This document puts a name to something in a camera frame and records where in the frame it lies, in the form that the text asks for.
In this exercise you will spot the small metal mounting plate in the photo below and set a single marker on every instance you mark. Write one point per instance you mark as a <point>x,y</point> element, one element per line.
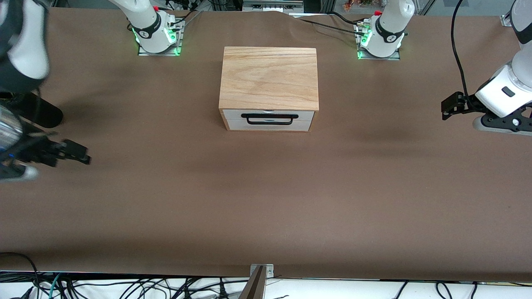
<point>269,272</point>

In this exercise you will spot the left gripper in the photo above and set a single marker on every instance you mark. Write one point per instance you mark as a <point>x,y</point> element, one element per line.
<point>469,105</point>

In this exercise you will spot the wooden drawer cabinet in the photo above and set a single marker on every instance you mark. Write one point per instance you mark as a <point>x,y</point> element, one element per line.
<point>270,79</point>

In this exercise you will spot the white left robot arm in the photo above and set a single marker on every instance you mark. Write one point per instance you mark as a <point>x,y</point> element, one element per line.
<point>388,29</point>

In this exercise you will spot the white-fronted wooden drawer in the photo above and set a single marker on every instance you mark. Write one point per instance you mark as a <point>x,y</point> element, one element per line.
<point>232,124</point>

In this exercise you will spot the grey metal frame panel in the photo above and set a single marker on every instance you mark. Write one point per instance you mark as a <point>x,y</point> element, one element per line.
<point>272,5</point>

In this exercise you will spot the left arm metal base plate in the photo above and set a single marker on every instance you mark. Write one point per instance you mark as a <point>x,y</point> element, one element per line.
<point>395,58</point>

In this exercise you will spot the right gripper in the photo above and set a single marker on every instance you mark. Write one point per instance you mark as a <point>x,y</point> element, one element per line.
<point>36,151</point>

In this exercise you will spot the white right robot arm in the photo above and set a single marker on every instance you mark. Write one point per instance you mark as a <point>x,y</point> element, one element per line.
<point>147,25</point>

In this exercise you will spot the aluminium corner profile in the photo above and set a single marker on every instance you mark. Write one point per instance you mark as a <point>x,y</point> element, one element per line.
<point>506,20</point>

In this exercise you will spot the grey metal camera pole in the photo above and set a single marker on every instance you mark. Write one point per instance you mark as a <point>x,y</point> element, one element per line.
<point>254,288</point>

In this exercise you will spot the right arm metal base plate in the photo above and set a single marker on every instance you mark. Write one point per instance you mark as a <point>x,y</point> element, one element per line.
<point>160,54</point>

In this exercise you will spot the brown table cover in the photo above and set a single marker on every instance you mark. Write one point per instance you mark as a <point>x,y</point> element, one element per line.
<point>266,216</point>

